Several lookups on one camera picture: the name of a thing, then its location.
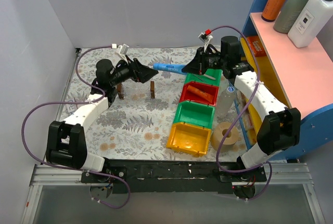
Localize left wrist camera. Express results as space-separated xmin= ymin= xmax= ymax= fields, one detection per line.
xmin=111 ymin=43 xmax=129 ymax=59

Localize yellow plastic bin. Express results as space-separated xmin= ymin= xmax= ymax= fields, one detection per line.
xmin=166 ymin=122 xmax=211 ymax=157

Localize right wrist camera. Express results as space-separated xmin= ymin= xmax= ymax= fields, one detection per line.
xmin=198 ymin=29 xmax=213 ymax=45

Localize green plastic bin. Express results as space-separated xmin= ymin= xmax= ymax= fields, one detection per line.
xmin=173 ymin=101 xmax=215 ymax=129
xmin=184 ymin=69 xmax=222 ymax=87

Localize grey pump bottle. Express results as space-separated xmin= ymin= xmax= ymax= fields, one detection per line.
xmin=273 ymin=0 xmax=309 ymax=34

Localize toilet paper roll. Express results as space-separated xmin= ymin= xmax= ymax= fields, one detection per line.
xmin=210 ymin=122 xmax=240 ymax=153

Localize blue toothpaste tube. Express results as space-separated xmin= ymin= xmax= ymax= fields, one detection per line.
xmin=153 ymin=63 xmax=187 ymax=75

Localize blue shelf unit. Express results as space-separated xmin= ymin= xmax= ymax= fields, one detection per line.
xmin=242 ymin=0 xmax=332 ymax=160

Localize green plastic bin near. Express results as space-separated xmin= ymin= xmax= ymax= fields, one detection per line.
xmin=173 ymin=101 xmax=215 ymax=129

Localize orange soap box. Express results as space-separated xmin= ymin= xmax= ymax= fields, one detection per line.
xmin=247 ymin=36 xmax=266 ymax=57

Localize clear glass tray brown handles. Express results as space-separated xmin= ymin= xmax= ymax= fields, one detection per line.
xmin=116 ymin=81 xmax=156 ymax=100

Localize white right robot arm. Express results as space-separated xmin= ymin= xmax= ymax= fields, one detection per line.
xmin=182 ymin=33 xmax=301 ymax=181

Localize white square bottle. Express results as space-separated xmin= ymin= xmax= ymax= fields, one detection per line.
xmin=288 ymin=0 xmax=332 ymax=48

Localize red plastic bin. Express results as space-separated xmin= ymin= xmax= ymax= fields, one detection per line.
xmin=179 ymin=81 xmax=219 ymax=106

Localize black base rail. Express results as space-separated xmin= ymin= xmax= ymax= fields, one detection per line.
xmin=81 ymin=160 xmax=266 ymax=194

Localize green plastic bin far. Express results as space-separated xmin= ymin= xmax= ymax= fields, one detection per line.
xmin=184 ymin=69 xmax=222 ymax=87

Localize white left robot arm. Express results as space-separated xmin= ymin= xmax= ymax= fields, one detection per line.
xmin=46 ymin=59 xmax=158 ymax=182

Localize clear plastic cup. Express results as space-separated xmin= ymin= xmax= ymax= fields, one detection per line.
xmin=215 ymin=86 xmax=236 ymax=117

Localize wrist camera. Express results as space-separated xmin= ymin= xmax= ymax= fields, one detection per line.
xmin=198 ymin=29 xmax=213 ymax=45
xmin=111 ymin=43 xmax=129 ymax=59

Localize packaged toothbrush on table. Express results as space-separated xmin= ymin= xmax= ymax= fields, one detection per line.
xmin=66 ymin=98 xmax=78 ymax=114

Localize orange toothpaste tube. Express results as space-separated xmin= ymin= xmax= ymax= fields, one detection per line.
xmin=187 ymin=85 xmax=213 ymax=103

